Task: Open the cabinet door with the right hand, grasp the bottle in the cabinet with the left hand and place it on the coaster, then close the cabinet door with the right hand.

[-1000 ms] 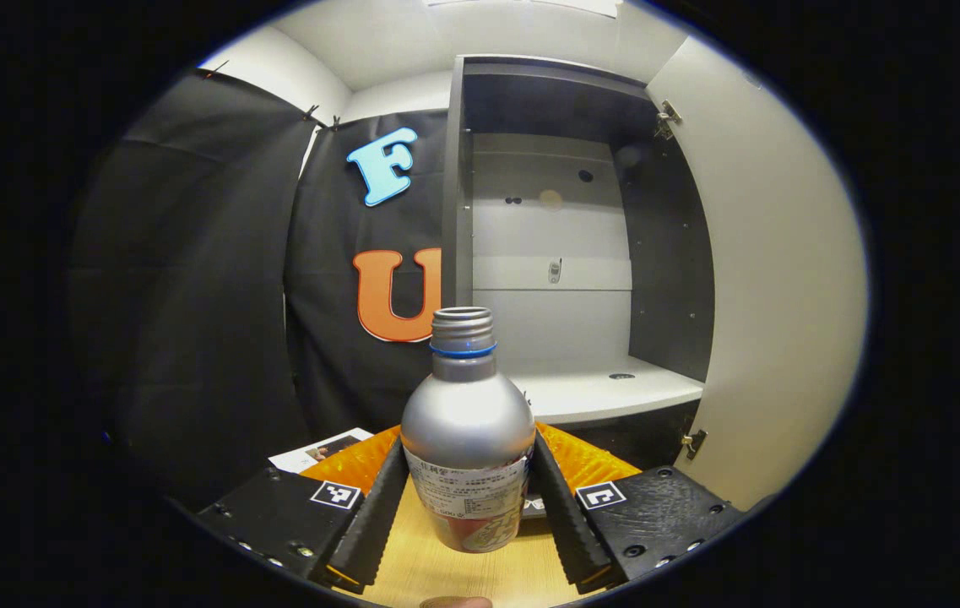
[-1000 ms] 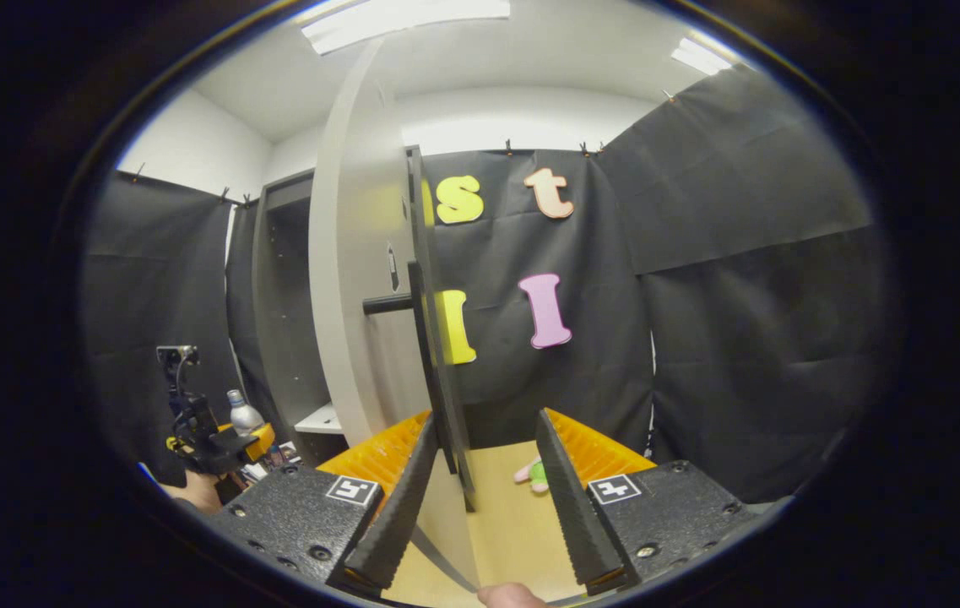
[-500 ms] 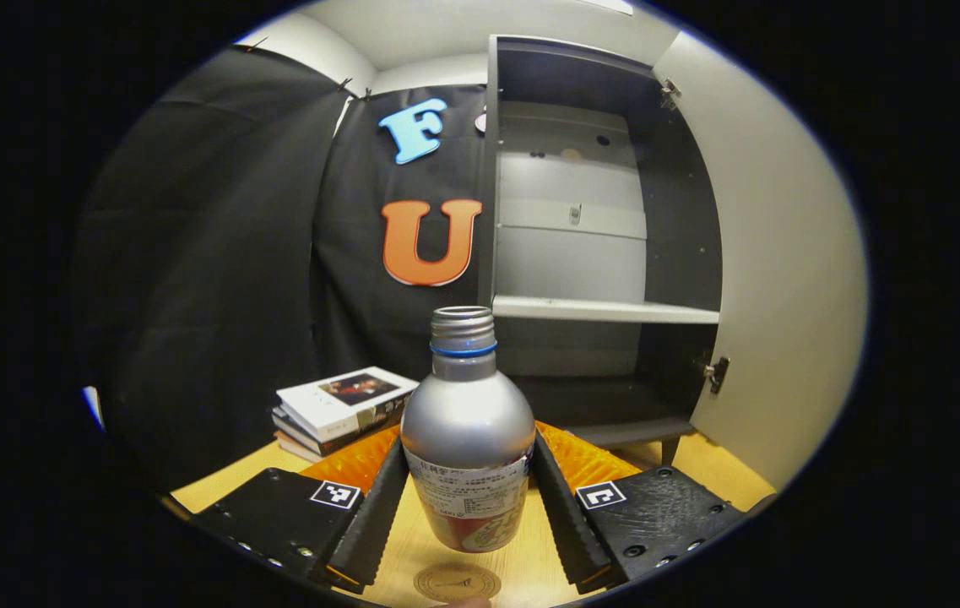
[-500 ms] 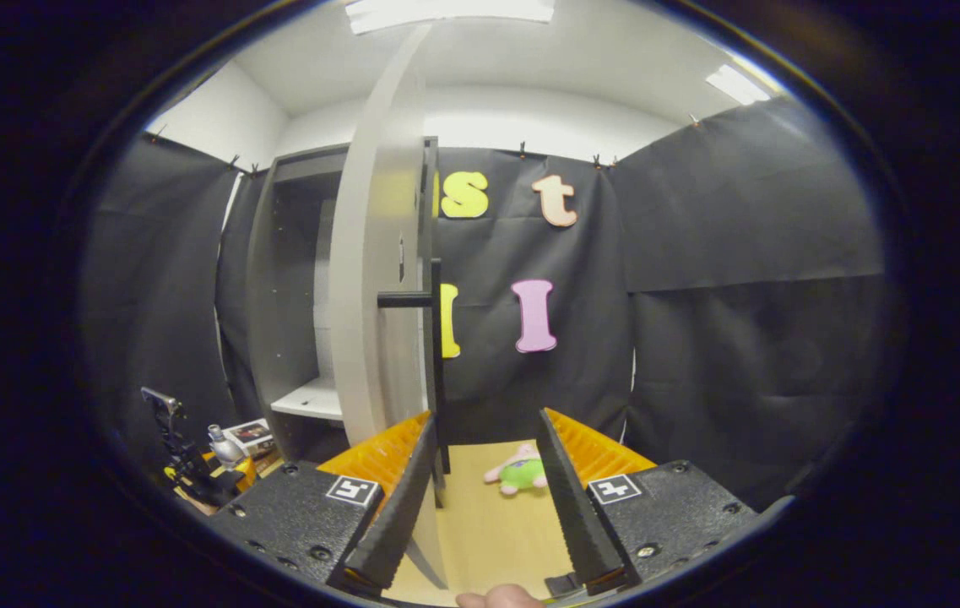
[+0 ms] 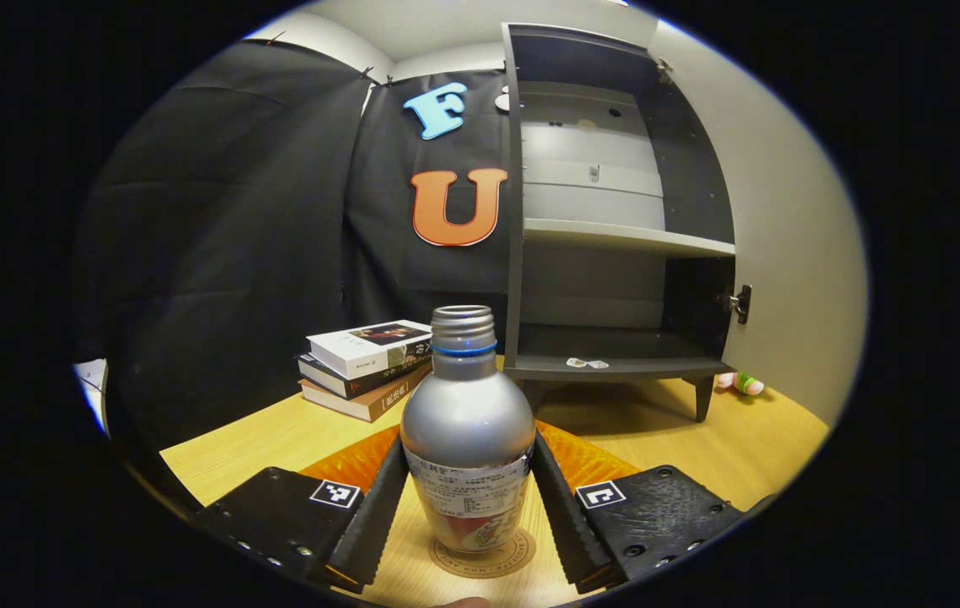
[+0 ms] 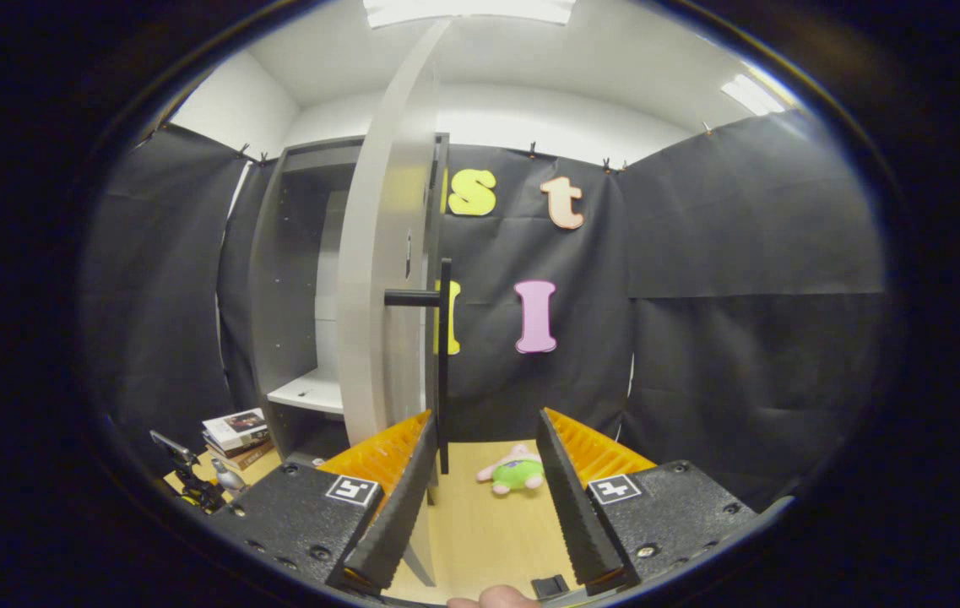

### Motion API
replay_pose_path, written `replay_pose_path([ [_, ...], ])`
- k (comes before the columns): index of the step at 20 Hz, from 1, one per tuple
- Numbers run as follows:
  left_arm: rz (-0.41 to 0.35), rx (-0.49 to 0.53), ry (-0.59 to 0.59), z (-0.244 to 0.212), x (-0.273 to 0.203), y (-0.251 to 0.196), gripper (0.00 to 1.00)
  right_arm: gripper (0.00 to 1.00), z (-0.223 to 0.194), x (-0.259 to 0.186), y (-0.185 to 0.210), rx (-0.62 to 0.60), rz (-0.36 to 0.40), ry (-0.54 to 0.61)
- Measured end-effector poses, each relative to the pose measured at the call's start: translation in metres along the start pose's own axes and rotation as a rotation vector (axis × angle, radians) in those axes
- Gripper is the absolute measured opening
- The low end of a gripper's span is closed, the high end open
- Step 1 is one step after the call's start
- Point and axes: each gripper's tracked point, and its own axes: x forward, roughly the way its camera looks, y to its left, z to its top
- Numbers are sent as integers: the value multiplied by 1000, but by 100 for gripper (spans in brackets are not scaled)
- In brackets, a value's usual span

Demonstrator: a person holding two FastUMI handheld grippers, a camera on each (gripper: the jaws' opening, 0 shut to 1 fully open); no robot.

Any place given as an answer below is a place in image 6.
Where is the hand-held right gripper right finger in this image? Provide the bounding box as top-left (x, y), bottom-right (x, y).
top-left (535, 408), bottom-right (759, 594)

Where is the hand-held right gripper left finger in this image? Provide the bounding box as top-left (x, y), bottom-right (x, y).
top-left (208, 410), bottom-right (440, 592)

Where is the silver bottle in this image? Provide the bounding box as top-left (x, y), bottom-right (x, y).
top-left (214, 460), bottom-right (249, 496)

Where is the dark grey cabinet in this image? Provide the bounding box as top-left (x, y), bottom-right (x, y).
top-left (247, 131), bottom-right (453, 465)

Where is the grey cabinet door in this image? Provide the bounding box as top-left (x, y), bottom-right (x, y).
top-left (336, 21), bottom-right (453, 588)

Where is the brown cover book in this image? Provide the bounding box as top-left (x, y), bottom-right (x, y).
top-left (211, 446), bottom-right (278, 474)

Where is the white cover book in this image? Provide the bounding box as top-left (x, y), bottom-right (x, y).
top-left (201, 408), bottom-right (269, 450)

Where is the pink and green plush toy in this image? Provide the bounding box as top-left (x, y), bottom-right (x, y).
top-left (476, 443), bottom-right (546, 495)

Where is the black backdrop cloth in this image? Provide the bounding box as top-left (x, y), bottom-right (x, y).
top-left (87, 110), bottom-right (886, 508)

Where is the long ceiling light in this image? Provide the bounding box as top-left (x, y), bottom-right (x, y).
top-left (720, 72), bottom-right (789, 116)
top-left (361, 0), bottom-right (578, 28)

